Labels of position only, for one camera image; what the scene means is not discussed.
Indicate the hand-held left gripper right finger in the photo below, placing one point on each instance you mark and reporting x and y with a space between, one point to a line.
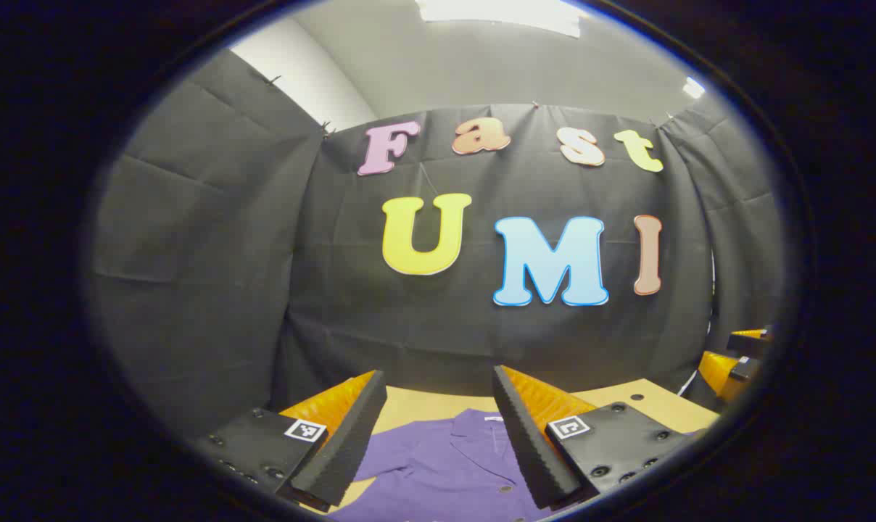
529 449

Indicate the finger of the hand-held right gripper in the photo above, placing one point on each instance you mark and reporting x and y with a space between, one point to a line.
751 339
721 373

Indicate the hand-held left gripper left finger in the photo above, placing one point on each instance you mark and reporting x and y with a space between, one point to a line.
344 449

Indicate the purple knit collared garment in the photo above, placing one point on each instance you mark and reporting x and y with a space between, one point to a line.
438 464

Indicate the black backdrop cloth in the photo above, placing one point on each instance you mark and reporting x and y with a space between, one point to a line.
445 326

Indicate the small ceiling light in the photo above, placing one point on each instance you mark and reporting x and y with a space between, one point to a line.
693 88

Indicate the large ceiling light panel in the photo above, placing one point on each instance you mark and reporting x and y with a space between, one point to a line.
496 13

